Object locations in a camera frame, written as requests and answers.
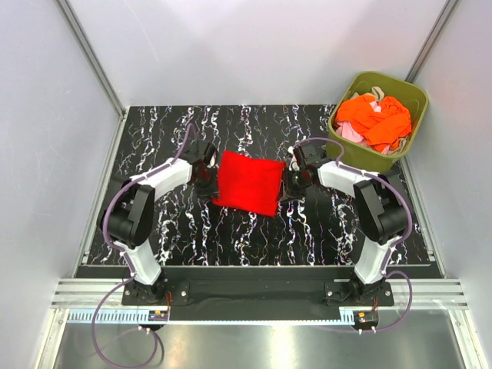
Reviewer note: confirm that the beige garment in bin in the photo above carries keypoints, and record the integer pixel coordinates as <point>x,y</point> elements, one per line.
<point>375,95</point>

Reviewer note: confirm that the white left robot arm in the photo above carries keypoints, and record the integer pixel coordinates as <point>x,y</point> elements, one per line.
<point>127,215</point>

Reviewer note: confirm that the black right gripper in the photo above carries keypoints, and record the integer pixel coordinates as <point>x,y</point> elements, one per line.
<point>288,192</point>

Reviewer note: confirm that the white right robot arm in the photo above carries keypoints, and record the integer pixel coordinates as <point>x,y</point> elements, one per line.
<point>384,215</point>

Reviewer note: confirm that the aluminium left corner post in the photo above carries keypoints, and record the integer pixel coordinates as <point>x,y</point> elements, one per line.
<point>77,30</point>

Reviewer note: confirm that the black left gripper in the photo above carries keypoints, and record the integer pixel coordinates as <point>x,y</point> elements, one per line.
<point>212,190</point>

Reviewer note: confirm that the right small controller board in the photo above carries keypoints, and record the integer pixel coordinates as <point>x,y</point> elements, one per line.
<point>367,317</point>

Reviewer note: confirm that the small controller board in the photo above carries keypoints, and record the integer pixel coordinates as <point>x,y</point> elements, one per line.
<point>367,317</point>
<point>158,315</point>

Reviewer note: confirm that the red t-shirt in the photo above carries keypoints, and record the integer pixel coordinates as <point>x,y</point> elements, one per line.
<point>249,184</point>

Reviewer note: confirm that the pink garment in bin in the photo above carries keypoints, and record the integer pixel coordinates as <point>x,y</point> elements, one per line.
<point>354,119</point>

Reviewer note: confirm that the aluminium right corner post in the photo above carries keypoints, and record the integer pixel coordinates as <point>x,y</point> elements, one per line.
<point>430,42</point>

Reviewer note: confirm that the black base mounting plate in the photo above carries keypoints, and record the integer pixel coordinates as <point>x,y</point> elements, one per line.
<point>247,294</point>

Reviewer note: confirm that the aluminium front rail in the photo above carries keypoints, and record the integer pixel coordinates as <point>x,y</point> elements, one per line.
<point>99,300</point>

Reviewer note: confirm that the left small controller board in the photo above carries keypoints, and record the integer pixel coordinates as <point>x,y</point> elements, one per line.
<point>158,315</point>

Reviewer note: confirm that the aluminium corner post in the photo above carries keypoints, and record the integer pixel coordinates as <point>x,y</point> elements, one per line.
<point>77,30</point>
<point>430,42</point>

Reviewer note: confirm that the orange t-shirt in bin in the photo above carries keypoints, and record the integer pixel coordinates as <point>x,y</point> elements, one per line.
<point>379,125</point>

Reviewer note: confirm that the olive green plastic bin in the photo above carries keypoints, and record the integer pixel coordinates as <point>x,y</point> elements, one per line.
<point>409,95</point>

